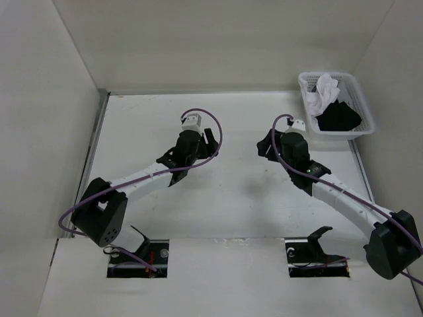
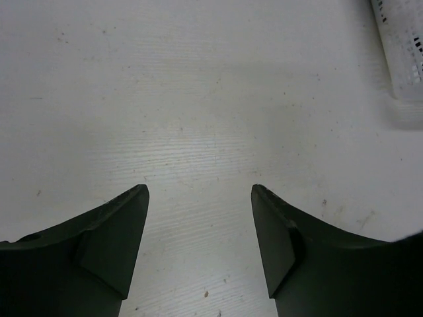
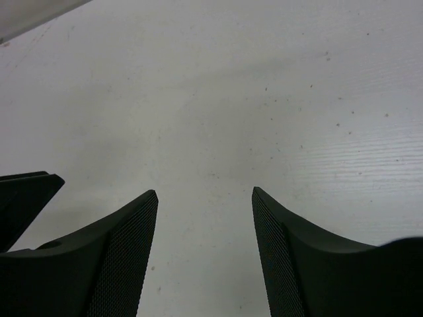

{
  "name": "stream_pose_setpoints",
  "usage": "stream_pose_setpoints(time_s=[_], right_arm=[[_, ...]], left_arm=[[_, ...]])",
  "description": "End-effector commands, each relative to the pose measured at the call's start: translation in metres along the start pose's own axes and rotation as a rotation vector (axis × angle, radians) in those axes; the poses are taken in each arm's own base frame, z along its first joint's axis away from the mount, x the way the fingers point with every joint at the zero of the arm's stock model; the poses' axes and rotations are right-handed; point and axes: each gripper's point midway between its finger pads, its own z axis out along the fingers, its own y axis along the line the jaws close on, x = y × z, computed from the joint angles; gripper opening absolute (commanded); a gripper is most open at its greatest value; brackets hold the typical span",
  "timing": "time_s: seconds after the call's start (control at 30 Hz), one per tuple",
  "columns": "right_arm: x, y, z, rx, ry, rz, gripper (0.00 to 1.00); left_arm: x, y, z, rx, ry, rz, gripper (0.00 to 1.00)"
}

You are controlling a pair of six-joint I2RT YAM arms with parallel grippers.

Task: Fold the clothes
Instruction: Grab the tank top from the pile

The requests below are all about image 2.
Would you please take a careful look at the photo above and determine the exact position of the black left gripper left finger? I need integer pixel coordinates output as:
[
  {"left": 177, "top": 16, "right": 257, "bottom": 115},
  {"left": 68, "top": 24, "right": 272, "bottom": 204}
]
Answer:
[{"left": 1, "top": 184, "right": 149, "bottom": 316}]

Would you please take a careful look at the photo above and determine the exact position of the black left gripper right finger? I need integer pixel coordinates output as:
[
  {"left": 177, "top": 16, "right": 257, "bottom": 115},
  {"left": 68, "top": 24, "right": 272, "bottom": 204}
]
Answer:
[{"left": 251, "top": 184, "right": 422, "bottom": 316}]

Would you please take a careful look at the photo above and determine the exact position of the white plastic mesh basket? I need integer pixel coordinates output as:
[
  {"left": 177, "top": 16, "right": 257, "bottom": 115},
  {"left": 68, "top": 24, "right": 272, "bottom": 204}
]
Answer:
[{"left": 371, "top": 1, "right": 422, "bottom": 129}]

